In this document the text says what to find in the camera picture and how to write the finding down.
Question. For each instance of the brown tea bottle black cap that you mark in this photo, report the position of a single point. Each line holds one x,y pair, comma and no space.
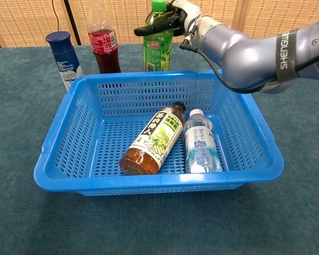
154,140

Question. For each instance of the green tea bottle green cap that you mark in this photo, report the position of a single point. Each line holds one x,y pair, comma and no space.
158,53

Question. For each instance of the woven bamboo folding screen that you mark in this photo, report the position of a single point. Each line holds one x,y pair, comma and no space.
255,13

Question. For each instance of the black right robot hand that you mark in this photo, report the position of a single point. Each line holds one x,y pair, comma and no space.
186,13

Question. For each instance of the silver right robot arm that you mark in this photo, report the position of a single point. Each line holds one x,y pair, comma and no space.
242,53

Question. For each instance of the blue perforated plastic basket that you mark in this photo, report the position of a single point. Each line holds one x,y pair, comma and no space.
159,183

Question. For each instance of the cola bottle red label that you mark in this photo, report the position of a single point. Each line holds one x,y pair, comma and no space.
103,42

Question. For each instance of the clear water bottle white cap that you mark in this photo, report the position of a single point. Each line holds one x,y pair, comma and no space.
200,143

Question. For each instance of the teal table cloth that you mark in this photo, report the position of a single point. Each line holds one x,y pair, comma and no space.
159,225

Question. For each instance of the navy and white milk bottle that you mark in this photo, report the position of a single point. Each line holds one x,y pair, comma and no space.
65,61

